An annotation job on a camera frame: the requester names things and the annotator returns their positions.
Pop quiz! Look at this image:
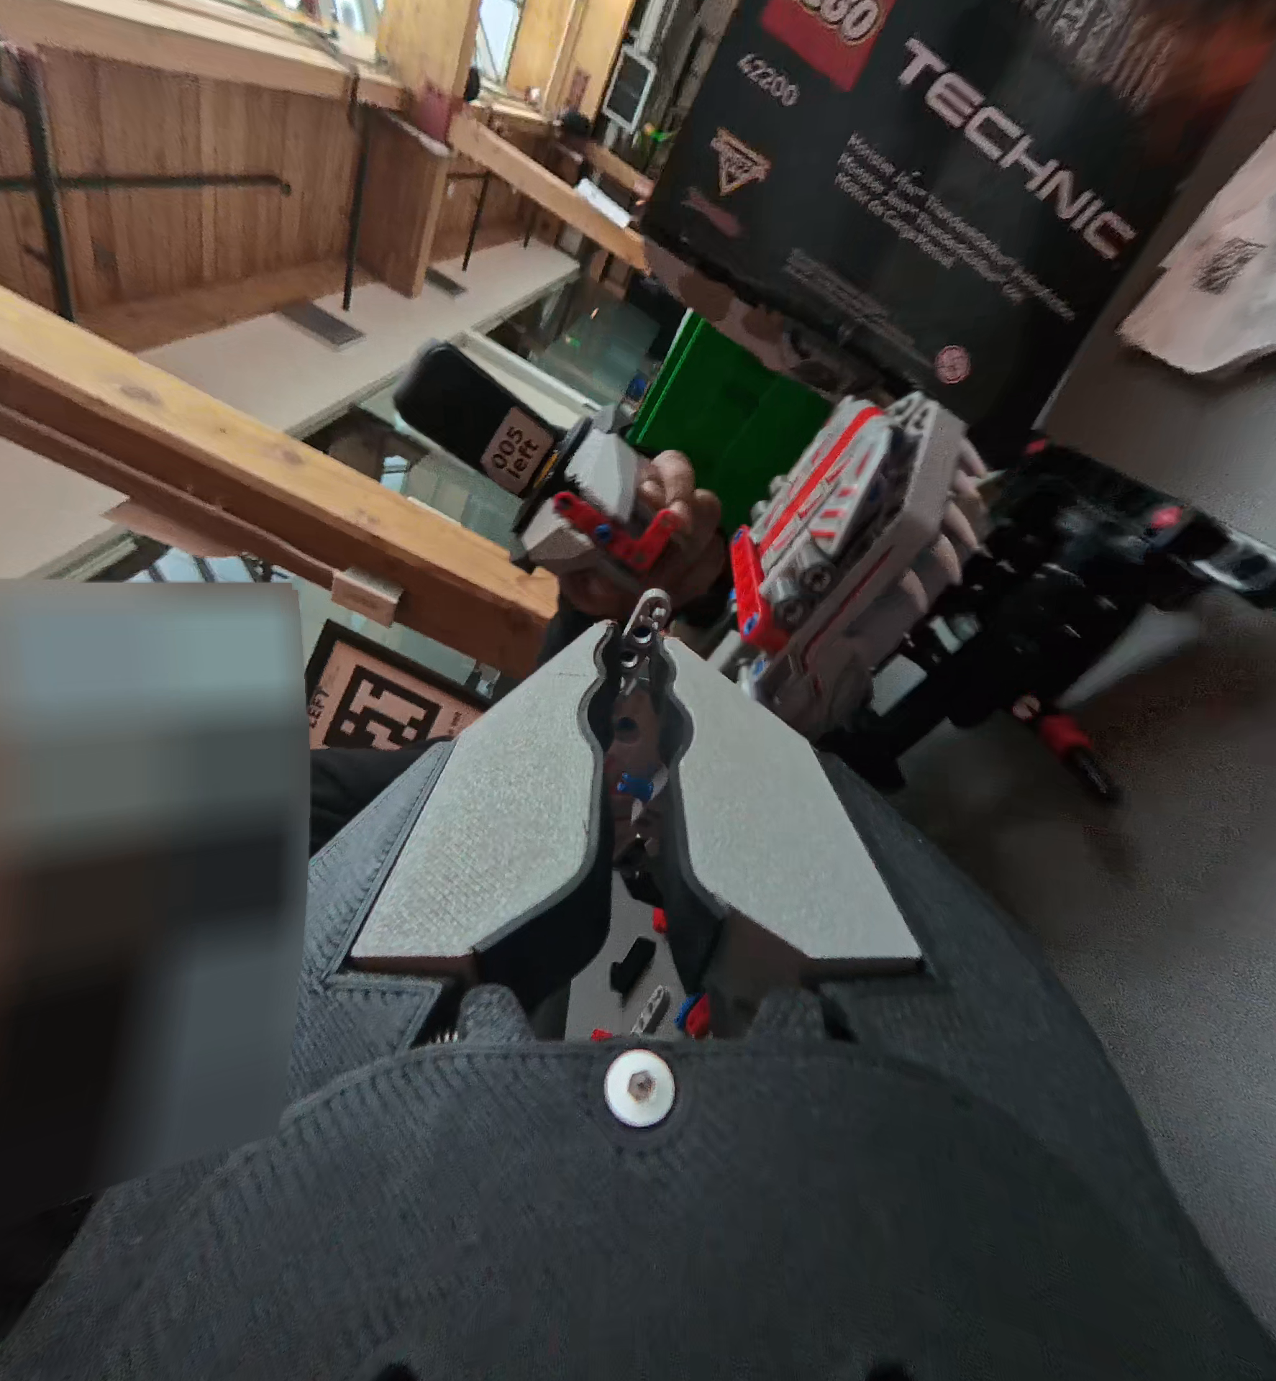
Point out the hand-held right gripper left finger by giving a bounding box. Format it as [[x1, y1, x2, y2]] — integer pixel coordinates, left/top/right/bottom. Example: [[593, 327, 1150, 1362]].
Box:
[[348, 620, 612, 1011]]

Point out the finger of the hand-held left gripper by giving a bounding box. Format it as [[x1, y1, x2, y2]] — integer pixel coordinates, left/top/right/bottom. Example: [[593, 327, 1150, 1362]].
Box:
[[519, 505, 604, 578], [573, 426, 643, 515]]

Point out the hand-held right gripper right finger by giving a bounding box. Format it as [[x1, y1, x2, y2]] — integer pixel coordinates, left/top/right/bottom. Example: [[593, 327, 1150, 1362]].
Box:
[[655, 635, 927, 988]]

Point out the red angled brick beam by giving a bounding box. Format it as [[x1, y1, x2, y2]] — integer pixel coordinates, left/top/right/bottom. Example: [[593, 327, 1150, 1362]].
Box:
[[552, 491, 688, 574]]

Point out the grey red brick vehicle model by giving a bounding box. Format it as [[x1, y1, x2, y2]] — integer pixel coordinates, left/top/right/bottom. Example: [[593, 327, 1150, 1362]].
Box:
[[729, 392, 1276, 806]]

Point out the black cardboard set box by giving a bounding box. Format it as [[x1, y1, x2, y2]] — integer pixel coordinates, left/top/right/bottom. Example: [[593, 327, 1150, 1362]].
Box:
[[639, 0, 1276, 458]]

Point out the person's left hand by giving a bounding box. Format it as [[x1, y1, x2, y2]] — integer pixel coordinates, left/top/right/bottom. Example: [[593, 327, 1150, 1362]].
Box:
[[564, 452, 727, 629]]

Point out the green plastic bin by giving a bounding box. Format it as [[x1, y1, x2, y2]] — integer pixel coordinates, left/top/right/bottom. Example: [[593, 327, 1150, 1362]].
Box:
[[628, 311, 835, 530]]

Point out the black white marker board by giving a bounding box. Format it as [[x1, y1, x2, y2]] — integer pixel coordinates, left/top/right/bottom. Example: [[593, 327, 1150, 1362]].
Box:
[[308, 620, 493, 752]]

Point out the printed white paper bag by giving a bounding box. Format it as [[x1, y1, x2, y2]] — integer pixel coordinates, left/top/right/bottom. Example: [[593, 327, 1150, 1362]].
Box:
[[1120, 70, 1276, 380]]

